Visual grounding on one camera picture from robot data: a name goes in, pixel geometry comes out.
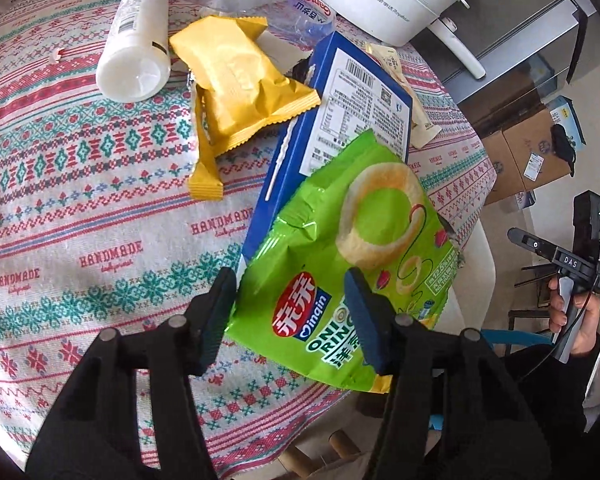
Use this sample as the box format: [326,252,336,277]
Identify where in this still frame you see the stacked cardboard boxes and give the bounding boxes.
[483,96,586,208]

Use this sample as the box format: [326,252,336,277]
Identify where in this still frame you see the patterned handmade tablecloth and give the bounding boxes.
[0,0,495,478]

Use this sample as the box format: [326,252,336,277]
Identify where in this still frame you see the small paper scrap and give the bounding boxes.
[48,49,65,64]

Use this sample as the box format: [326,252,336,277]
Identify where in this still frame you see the person's right hand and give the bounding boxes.
[547,276,600,359]

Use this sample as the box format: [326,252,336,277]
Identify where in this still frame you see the white trash bin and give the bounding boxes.
[434,221,496,334]

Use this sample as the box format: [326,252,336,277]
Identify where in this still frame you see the yellow snack wrapper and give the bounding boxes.
[170,15,321,200]

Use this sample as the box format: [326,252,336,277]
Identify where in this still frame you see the white yogurt bottle with label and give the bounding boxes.
[95,0,171,103]

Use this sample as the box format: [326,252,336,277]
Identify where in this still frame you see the blue white milk carton box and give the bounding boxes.
[242,32,413,262]

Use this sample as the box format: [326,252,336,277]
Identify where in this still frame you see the black object on boxes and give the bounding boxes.
[550,124,577,177]

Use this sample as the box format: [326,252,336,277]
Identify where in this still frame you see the beige snack pouch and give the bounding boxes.
[364,42,441,150]

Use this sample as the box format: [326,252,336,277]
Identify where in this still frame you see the green onion rings snack bag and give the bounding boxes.
[223,128,462,395]

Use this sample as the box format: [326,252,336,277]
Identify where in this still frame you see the grey refrigerator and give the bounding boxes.
[412,0,600,104]

